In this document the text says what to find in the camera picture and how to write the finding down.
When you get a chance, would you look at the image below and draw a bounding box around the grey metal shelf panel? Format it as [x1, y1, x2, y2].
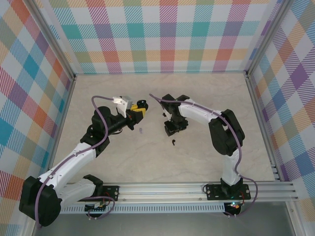
[31, 212, 296, 236]

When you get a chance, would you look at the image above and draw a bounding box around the aluminium left side rail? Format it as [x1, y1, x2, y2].
[42, 75, 77, 185]

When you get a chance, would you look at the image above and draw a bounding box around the aluminium mounting rail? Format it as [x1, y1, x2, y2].
[27, 181, 299, 204]

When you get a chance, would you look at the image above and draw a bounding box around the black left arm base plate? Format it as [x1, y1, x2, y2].
[74, 184, 121, 203]

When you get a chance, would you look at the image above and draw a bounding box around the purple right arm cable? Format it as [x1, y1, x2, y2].
[149, 92, 259, 218]

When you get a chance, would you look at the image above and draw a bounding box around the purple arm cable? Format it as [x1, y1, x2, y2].
[35, 95, 116, 229]
[149, 92, 259, 218]

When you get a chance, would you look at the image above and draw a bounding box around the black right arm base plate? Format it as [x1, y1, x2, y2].
[205, 183, 252, 201]

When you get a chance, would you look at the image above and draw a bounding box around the slotted grey cable duct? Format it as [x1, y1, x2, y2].
[59, 203, 226, 214]

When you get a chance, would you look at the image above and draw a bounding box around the aluminium right side rail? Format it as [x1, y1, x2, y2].
[245, 73, 281, 182]

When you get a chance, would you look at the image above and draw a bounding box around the aluminium left frame post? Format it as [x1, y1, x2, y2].
[23, 0, 77, 83]

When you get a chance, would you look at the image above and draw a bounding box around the aluminium frame post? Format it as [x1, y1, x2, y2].
[23, 0, 77, 83]
[245, 0, 294, 79]

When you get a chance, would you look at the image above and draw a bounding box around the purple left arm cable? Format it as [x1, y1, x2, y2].
[35, 95, 116, 229]

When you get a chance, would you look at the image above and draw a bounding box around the aluminium right frame post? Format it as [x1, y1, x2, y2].
[245, 0, 294, 79]

